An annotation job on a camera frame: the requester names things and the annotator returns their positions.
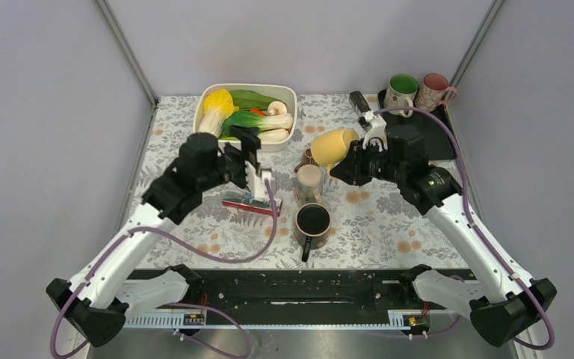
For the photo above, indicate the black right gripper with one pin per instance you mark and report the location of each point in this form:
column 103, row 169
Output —
column 351, row 169

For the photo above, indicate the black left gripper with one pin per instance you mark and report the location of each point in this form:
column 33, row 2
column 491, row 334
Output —
column 250, row 143

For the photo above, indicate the cream christmas mug green inside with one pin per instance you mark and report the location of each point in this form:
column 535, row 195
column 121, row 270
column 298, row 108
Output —
column 401, row 91

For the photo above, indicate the pink ghost pattern mug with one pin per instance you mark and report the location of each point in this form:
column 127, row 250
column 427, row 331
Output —
column 435, row 90

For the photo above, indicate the yellow mug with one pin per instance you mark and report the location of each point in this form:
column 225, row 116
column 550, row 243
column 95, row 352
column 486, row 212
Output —
column 331, row 148

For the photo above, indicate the black interior mug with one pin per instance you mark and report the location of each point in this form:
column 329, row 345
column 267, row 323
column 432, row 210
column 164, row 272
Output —
column 312, row 228

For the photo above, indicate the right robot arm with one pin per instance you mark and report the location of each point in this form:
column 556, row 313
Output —
column 506, row 299

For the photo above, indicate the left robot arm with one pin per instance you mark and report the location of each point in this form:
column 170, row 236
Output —
column 93, row 301

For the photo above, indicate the tall floral beige mug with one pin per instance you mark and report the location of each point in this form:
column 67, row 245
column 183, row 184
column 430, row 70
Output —
column 309, row 184

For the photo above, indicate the small brown mug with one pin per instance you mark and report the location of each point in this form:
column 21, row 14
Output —
column 306, row 159

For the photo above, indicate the black tray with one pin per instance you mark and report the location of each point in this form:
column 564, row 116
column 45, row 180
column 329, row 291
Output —
column 438, row 145

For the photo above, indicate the red silver gum box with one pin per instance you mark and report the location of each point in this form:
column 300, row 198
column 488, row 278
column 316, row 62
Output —
column 247, row 202

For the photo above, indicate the white napa cabbage toy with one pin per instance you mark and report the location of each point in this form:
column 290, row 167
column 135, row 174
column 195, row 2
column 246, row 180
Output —
column 217, row 107

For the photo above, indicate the black rectangular box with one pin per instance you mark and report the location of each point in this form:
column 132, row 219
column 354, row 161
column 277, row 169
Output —
column 360, row 105

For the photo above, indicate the green leaf vegetable toy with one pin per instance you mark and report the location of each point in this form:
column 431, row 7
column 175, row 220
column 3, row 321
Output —
column 249, row 99

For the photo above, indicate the green bok choy toy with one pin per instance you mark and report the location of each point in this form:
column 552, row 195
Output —
column 263, row 123

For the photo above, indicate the green leek stalk toy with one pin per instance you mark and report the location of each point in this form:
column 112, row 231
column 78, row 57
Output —
column 274, row 135

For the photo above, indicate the mushroom toy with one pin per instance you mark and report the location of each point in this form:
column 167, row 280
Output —
column 277, row 108

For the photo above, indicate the floral tablecloth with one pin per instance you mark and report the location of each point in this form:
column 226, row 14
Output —
column 372, row 226

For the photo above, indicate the white vegetable tray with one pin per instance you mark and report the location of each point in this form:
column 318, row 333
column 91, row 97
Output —
column 281, row 93

